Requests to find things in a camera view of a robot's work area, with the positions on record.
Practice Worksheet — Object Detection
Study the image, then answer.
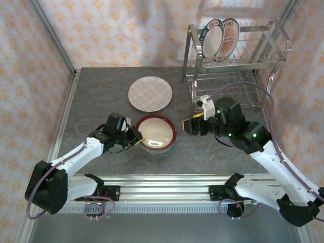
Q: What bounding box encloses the green rim lettered plate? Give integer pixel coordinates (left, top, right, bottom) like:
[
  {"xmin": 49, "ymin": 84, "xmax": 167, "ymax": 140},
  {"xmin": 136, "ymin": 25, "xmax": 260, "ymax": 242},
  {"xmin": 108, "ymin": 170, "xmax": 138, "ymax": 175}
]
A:
[{"xmin": 198, "ymin": 18, "xmax": 225, "ymax": 63}]

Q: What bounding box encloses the cream blue plaid plate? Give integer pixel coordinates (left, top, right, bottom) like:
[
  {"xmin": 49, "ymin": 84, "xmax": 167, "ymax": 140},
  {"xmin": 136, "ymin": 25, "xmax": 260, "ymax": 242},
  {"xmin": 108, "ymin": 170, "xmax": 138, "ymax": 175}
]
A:
[{"xmin": 128, "ymin": 75, "xmax": 174, "ymax": 112}]

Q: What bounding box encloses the orange sunburst plate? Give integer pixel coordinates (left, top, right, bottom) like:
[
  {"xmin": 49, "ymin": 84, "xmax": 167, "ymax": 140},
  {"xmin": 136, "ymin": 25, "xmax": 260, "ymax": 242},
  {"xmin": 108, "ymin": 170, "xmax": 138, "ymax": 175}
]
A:
[{"xmin": 212, "ymin": 17, "xmax": 240, "ymax": 62}]

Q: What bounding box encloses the aluminium frame post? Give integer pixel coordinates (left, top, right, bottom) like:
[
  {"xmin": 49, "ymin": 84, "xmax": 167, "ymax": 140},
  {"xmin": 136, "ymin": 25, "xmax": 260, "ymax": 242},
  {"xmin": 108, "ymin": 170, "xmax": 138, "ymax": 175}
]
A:
[
  {"xmin": 277, "ymin": 0, "xmax": 302, "ymax": 26},
  {"xmin": 26, "ymin": 0, "xmax": 78, "ymax": 75}
]

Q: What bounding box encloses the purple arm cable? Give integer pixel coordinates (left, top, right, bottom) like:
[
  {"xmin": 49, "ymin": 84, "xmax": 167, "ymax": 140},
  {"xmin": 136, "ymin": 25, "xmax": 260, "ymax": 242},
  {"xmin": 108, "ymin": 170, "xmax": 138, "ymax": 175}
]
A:
[
  {"xmin": 209, "ymin": 81, "xmax": 324, "ymax": 220},
  {"xmin": 26, "ymin": 118, "xmax": 115, "ymax": 221}
]

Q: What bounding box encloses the aluminium table side rail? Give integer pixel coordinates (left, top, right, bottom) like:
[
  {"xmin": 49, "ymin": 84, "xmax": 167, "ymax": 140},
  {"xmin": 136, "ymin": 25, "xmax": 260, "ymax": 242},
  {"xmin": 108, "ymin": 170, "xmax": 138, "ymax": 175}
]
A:
[{"xmin": 47, "ymin": 70, "xmax": 82, "ymax": 164}]

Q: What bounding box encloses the dark red rim plate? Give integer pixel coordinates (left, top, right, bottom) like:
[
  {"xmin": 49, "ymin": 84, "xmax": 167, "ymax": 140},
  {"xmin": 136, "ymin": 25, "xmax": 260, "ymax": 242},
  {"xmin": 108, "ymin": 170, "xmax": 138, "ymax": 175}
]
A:
[{"xmin": 135, "ymin": 114, "xmax": 177, "ymax": 150}]

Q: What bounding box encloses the stainless steel dish rack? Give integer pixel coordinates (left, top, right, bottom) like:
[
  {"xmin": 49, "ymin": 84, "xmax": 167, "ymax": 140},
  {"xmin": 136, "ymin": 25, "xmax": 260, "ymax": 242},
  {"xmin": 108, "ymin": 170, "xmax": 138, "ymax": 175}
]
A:
[{"xmin": 180, "ymin": 19, "xmax": 292, "ymax": 114}]

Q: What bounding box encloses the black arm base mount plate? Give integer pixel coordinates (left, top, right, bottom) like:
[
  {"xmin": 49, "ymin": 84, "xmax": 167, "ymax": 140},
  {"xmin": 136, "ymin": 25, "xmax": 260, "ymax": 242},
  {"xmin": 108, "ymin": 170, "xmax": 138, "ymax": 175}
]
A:
[
  {"xmin": 208, "ymin": 184, "xmax": 230, "ymax": 202},
  {"xmin": 100, "ymin": 185, "xmax": 121, "ymax": 203}
]

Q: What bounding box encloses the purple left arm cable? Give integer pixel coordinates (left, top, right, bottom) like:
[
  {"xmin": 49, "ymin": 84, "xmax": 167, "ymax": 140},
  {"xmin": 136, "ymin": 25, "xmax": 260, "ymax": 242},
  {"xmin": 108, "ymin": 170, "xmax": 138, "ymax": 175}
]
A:
[{"xmin": 26, "ymin": 118, "xmax": 115, "ymax": 221}]

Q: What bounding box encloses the grey slotted cable duct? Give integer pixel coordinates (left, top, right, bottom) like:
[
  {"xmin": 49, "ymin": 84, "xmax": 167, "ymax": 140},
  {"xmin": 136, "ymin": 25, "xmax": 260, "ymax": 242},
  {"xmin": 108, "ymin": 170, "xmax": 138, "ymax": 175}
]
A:
[{"xmin": 60, "ymin": 204, "xmax": 230, "ymax": 215}]

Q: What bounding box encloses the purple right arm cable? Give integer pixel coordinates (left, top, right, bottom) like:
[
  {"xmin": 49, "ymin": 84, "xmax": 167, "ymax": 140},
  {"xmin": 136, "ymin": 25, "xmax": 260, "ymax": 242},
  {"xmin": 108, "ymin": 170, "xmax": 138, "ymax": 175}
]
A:
[{"xmin": 209, "ymin": 81, "xmax": 324, "ymax": 220}]

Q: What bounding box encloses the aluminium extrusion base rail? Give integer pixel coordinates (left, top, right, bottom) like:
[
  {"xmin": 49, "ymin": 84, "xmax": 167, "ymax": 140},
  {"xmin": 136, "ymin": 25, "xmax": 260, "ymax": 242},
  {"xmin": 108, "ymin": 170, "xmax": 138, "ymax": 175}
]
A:
[{"xmin": 60, "ymin": 173, "xmax": 281, "ymax": 205}]

